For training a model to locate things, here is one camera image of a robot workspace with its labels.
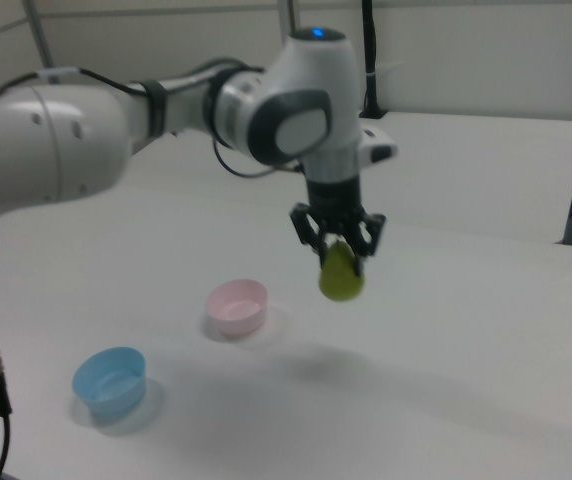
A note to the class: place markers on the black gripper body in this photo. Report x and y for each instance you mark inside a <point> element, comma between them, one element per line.
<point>333,200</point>

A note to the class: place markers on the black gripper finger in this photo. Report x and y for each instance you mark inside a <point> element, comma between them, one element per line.
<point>372,235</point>
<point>308,230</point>

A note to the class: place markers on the green pear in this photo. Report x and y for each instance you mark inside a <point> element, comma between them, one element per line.
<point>341,282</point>

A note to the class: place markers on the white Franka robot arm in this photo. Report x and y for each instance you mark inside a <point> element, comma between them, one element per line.
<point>66,145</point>

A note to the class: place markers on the pink plastic bowl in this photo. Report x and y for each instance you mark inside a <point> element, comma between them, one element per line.
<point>238,325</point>

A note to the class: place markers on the blue plastic bowl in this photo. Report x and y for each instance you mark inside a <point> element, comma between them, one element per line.
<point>116,400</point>

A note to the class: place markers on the white side table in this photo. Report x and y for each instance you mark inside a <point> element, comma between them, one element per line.
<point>466,175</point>

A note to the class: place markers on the black pole with clamp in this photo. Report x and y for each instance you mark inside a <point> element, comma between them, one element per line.
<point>370,50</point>

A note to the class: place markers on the vertical aluminium frame post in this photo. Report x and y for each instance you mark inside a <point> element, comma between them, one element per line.
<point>290,15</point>

